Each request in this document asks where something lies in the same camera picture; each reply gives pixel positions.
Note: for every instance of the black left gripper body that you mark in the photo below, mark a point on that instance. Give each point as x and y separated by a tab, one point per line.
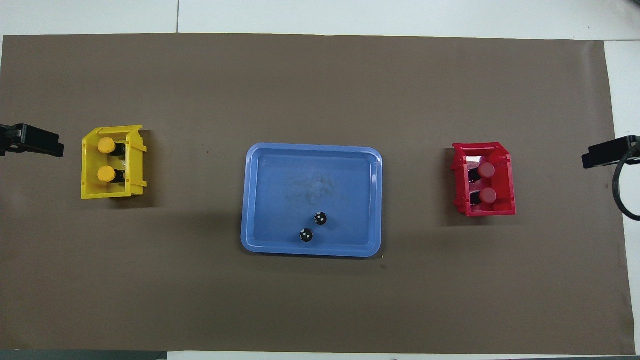
10	140

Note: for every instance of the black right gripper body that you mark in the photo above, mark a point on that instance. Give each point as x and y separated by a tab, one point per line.
633	149

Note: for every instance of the yellow push button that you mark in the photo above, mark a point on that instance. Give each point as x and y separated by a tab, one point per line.
105	174
106	145

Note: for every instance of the red push button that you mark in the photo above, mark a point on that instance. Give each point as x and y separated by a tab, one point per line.
486	170
488	195

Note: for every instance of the blue plastic tray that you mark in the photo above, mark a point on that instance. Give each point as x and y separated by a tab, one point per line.
280	200

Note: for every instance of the yellow plastic bin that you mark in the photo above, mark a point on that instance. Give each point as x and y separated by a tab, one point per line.
89	190

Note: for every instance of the red plastic bin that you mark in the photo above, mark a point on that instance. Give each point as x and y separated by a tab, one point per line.
504	200

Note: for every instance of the black cylinder with white dots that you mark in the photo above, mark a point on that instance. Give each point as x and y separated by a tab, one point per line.
306	235
320	218

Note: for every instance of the brown table mat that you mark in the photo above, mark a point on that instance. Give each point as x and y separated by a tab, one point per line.
320	90

